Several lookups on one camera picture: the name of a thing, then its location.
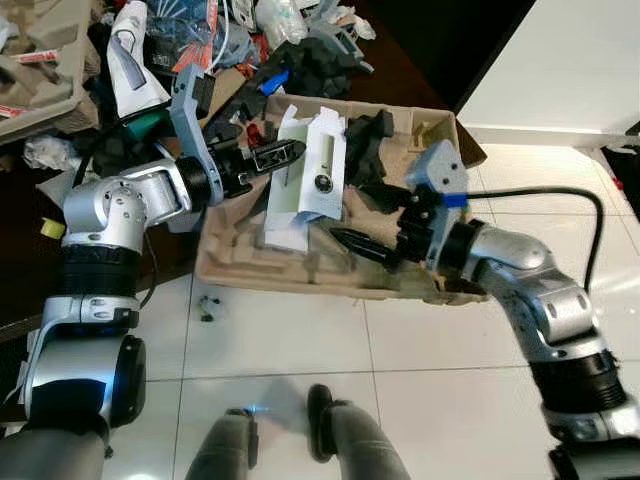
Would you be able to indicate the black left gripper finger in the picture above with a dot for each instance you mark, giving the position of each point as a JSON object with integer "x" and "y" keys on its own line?
{"x": 270, "y": 169}
{"x": 282, "y": 151}

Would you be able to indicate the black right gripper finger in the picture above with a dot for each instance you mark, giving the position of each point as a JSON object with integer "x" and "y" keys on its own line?
{"x": 378, "y": 257}
{"x": 358, "y": 239}

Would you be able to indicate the white carton package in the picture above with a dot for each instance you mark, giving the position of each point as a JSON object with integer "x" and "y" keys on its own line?
{"x": 310, "y": 200}

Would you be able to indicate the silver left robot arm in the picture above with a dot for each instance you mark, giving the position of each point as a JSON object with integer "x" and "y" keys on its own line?
{"x": 110, "y": 210}

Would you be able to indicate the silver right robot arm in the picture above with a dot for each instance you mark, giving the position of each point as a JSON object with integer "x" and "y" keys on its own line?
{"x": 540, "y": 300}

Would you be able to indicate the blue plastic piece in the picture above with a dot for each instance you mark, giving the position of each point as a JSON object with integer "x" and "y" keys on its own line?
{"x": 274, "y": 81}

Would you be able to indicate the black foam block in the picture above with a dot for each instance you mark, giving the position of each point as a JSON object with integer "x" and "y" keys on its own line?
{"x": 368, "y": 145}

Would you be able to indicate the green plastic piece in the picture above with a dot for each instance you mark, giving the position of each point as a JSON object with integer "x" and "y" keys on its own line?
{"x": 152, "y": 124}

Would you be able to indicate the black foam pile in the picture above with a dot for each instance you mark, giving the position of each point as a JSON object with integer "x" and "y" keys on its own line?
{"x": 335, "y": 65}

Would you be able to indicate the large brown pulp tray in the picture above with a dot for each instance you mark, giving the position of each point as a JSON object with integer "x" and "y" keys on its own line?
{"x": 250, "y": 270}

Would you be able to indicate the clear plastic bag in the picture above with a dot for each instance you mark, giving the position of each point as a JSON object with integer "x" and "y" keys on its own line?
{"x": 290, "y": 18}

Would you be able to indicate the white moulded plastic shell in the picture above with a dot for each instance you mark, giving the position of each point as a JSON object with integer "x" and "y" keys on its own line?
{"x": 135, "y": 70}

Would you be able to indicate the grey right robot leg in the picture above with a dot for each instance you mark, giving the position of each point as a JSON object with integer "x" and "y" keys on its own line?
{"x": 355, "y": 440}

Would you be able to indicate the grey robot leg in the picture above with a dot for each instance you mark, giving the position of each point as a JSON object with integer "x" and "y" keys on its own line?
{"x": 225, "y": 450}
{"x": 355, "y": 440}

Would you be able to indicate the crumpled white paper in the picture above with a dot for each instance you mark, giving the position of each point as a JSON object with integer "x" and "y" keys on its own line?
{"x": 48, "y": 152}

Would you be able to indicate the white cabinet top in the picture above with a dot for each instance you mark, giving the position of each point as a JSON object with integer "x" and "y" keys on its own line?
{"x": 560, "y": 70}

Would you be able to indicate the crumpled brown pulp tray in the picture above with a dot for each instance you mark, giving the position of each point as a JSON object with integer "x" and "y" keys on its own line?
{"x": 45, "y": 70}

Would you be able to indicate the grey left robot leg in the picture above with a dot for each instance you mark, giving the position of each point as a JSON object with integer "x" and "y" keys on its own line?
{"x": 225, "y": 450}

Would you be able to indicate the grey robot torso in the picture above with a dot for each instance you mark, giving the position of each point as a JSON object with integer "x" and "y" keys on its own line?
{"x": 45, "y": 458}

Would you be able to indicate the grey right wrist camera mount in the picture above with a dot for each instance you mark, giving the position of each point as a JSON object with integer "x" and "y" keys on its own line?
{"x": 438, "y": 172}

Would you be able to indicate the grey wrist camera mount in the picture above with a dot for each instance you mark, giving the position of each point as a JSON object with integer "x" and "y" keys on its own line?
{"x": 438, "y": 172}
{"x": 190, "y": 115}

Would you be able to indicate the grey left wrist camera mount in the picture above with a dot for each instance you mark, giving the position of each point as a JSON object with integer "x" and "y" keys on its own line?
{"x": 190, "y": 115}

